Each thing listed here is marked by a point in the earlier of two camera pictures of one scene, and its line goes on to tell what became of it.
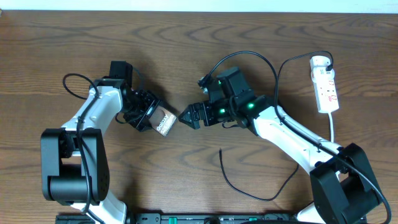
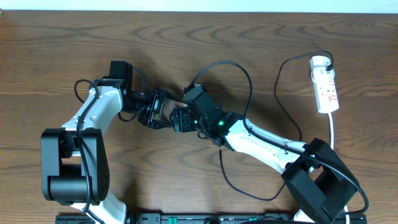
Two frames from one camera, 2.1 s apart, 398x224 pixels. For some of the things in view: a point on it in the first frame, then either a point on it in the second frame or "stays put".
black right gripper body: [221, 111] -> [186, 120]
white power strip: [325, 89] stays put
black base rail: [222, 218] stays put
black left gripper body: [140, 107] -> [149, 104]
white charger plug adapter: [319, 60] stays put
